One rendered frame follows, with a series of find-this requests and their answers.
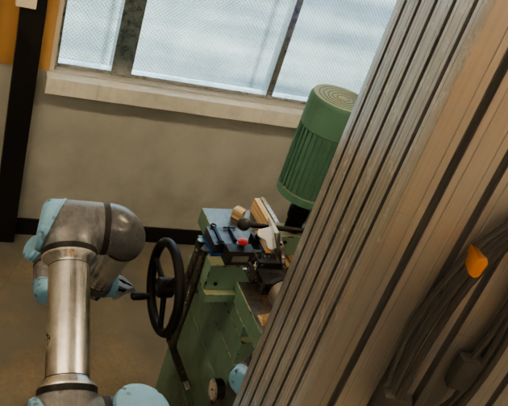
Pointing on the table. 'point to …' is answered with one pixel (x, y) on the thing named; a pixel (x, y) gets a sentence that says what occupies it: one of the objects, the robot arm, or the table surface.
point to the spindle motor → (315, 143)
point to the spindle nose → (296, 216)
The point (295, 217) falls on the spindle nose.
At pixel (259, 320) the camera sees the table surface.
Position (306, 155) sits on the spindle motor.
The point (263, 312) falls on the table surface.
